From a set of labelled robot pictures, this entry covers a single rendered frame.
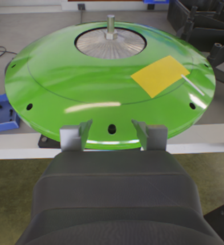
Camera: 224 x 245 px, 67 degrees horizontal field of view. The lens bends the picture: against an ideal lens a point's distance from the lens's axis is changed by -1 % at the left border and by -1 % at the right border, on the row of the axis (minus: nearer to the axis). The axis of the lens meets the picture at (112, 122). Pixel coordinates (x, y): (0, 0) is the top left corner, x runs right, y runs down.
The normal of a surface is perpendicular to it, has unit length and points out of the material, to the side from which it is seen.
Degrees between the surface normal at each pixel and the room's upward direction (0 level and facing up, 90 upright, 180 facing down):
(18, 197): 0
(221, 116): 0
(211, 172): 0
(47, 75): 18
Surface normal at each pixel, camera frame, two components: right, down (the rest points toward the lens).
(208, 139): 0.00, -0.65
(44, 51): -0.23, -0.59
